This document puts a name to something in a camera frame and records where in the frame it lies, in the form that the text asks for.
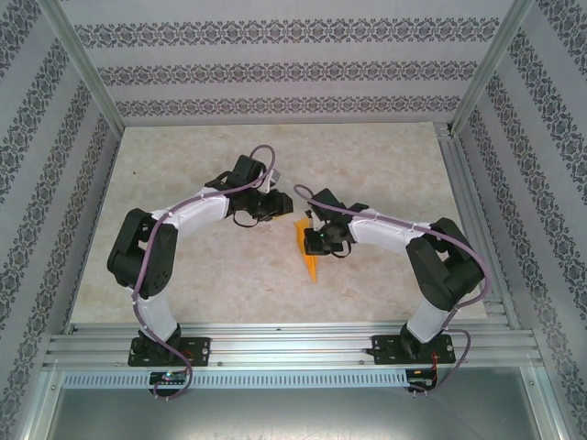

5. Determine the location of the orange cloth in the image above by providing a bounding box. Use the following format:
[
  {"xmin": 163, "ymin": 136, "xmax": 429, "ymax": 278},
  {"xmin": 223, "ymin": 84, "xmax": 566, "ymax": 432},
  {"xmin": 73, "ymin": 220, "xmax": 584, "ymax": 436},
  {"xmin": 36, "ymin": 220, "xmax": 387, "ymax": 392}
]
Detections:
[{"xmin": 293, "ymin": 217, "xmax": 323, "ymax": 285}]

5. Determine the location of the grey sheet metal panel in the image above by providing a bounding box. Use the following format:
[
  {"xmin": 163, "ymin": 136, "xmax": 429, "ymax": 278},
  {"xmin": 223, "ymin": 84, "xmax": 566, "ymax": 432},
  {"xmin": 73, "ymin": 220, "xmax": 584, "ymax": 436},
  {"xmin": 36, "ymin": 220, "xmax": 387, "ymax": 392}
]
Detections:
[{"xmin": 45, "ymin": 387, "xmax": 551, "ymax": 440}]

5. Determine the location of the aluminium mounting rail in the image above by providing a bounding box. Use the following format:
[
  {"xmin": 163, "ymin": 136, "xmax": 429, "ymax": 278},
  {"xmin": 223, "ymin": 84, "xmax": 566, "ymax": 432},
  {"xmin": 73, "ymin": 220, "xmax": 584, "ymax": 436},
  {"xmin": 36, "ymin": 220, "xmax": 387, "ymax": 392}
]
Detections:
[{"xmin": 43, "ymin": 320, "xmax": 545, "ymax": 370}]

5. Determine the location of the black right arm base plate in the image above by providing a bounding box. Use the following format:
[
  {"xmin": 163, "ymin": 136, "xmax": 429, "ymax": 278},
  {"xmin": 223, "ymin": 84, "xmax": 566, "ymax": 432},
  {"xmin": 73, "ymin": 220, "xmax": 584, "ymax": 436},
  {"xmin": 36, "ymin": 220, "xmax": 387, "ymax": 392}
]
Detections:
[{"xmin": 371, "ymin": 334, "xmax": 456, "ymax": 366}]

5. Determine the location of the slotted grey cable duct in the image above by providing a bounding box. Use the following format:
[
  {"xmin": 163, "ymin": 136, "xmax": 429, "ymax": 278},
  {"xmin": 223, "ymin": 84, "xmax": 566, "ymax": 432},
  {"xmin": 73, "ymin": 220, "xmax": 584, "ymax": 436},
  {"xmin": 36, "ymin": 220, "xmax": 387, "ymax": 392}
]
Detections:
[{"xmin": 61, "ymin": 369, "xmax": 414, "ymax": 391}]

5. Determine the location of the aluminium side rail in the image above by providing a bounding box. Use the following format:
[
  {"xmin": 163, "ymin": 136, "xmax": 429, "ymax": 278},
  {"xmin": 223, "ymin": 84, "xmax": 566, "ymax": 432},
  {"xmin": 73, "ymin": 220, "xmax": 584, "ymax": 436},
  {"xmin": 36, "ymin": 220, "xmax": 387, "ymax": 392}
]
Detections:
[{"xmin": 433, "ymin": 122, "xmax": 522, "ymax": 331}]

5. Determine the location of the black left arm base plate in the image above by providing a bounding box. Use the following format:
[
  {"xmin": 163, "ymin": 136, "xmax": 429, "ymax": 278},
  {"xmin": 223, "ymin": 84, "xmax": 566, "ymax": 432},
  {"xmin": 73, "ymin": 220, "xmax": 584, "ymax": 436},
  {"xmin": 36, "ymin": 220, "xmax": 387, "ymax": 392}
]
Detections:
[{"xmin": 129, "ymin": 336, "xmax": 212, "ymax": 368}]

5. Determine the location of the aluminium frame post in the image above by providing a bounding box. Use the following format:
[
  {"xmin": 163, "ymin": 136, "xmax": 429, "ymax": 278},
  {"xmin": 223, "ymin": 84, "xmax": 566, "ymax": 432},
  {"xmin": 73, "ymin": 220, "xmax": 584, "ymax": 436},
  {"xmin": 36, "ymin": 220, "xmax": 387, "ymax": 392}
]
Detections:
[
  {"xmin": 39, "ymin": 0, "xmax": 127, "ymax": 134},
  {"xmin": 449, "ymin": 0, "xmax": 537, "ymax": 138}
]

